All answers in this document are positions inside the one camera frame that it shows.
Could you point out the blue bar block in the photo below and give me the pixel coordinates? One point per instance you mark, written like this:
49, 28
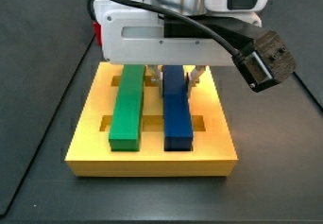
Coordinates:
178, 122

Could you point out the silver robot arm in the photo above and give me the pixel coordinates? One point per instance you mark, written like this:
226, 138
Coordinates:
133, 30

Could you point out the yellow slotted board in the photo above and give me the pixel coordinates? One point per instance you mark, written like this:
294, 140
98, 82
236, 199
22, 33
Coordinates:
93, 159

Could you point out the green bar block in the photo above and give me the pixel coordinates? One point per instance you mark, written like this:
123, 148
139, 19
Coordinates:
125, 130

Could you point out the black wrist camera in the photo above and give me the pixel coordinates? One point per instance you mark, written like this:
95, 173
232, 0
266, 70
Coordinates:
257, 48

